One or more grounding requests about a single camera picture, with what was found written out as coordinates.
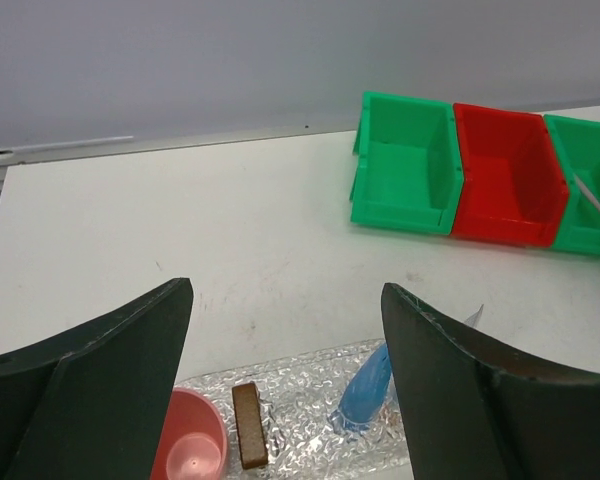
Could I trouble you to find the far green bin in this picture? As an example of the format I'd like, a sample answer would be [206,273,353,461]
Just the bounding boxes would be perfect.
[349,91,464,236]

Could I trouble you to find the red bin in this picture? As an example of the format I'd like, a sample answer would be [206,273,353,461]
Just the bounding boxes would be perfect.
[452,103,569,248]

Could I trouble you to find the clear rack with brown ends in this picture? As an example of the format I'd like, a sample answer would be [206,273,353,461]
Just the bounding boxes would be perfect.
[231,382,288,471]

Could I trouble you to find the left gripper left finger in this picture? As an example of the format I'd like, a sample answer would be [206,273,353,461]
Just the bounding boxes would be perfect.
[0,278,194,479]

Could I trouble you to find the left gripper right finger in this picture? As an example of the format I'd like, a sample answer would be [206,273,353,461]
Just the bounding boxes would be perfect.
[381,283,600,479]

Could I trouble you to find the blue toothpaste tube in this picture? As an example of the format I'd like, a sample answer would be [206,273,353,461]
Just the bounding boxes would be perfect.
[328,343,392,435]

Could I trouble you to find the green bin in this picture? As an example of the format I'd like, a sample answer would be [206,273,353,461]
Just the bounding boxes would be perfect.
[349,91,464,236]
[544,115,600,256]

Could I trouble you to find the pink cup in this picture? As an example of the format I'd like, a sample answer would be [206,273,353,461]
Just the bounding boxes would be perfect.
[150,388,228,480]

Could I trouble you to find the clear textured acrylic tray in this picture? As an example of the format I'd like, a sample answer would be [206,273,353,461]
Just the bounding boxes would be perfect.
[180,339,413,479]

